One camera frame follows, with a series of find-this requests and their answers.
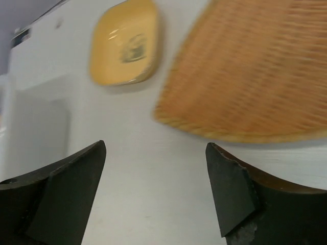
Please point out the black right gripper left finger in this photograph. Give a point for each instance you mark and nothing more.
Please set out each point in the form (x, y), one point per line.
(52, 205)

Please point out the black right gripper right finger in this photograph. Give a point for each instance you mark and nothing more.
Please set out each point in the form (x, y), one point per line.
(255, 207)

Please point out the woven bamboo triangular tray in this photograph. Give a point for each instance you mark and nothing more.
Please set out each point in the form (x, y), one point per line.
(252, 72)

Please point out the yellow square panda dish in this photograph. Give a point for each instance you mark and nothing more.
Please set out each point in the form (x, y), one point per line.
(126, 44)

